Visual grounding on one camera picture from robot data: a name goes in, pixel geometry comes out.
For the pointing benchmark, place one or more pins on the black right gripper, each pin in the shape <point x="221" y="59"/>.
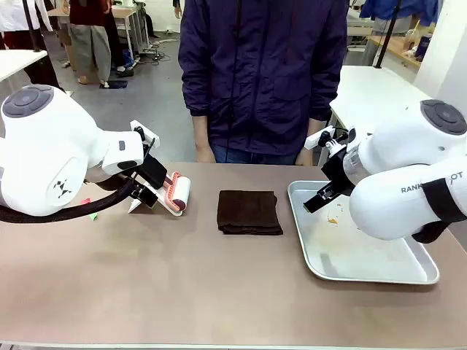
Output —
<point x="337" y="171"/>

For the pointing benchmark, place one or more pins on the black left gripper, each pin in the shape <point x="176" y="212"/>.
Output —
<point x="153" y="171"/>

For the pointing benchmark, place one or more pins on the dark brown cloth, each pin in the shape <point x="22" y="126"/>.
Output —
<point x="250" y="213"/>

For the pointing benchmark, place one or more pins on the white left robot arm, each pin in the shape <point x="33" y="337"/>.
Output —
<point x="44" y="153"/>

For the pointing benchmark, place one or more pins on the person's right forearm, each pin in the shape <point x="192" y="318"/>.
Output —
<point x="200" y="131"/>

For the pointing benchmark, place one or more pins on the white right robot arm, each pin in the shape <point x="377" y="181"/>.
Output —
<point x="394" y="153"/>

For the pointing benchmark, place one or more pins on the person's left forearm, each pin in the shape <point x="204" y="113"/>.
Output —
<point x="314" y="125"/>

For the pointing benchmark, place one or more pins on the person's left hand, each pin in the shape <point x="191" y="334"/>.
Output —
<point x="304" y="156"/>

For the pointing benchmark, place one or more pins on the person's right hand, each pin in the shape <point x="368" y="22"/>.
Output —
<point x="202" y="153"/>

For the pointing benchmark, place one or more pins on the orange food residue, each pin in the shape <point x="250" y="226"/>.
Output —
<point x="332" y="219"/>

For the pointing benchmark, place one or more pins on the white lint roller stand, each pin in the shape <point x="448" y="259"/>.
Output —
<point x="166" y="208"/>

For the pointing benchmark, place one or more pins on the silver metal tray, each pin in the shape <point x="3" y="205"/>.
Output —
<point x="365" y="255"/>

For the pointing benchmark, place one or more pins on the person in navy jacket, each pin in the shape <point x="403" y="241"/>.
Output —
<point x="262" y="73"/>

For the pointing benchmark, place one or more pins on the person in grey trousers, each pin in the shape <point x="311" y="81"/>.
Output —
<point x="91" y="43"/>

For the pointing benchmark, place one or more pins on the wooden desk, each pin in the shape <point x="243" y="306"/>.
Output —
<point x="397" y="47"/>

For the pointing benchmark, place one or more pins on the black pole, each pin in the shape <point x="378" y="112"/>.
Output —
<point x="386" y="33"/>
<point x="32" y="25"/>

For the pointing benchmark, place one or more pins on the white legged desk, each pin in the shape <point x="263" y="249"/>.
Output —
<point x="124" y="18"/>

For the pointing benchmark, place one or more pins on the clear plastic cup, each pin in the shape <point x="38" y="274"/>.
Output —
<point x="411" y="40"/>

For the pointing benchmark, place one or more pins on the dark blue bottle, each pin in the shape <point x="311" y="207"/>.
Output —
<point x="425" y="47"/>

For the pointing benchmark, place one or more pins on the white side table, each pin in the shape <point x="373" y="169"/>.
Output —
<point x="14" y="62"/>

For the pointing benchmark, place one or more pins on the blue garment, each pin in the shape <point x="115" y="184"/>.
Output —
<point x="401" y="11"/>

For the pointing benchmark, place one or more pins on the person in white coat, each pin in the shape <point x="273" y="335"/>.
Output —
<point x="18" y="22"/>

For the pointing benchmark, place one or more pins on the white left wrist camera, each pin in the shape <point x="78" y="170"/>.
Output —
<point x="153" y="140"/>

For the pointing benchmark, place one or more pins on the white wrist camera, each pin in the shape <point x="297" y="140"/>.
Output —
<point x="153" y="140"/>
<point x="313" y="138"/>

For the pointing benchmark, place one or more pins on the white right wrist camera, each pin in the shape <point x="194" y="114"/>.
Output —
<point x="313" y="138"/>

